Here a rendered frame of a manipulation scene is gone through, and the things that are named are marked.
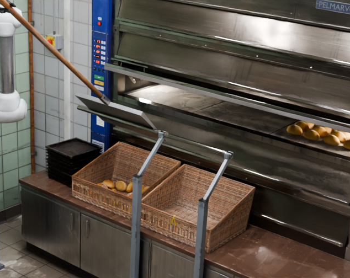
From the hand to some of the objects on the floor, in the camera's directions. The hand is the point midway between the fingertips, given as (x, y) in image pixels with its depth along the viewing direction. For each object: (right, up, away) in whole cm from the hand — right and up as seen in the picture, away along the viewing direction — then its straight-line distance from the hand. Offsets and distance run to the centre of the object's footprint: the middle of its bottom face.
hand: (8, 7), depth 345 cm
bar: (+55, -172, +107) cm, 210 cm away
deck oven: (+160, -143, +204) cm, 296 cm away
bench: (+82, -172, +113) cm, 221 cm away
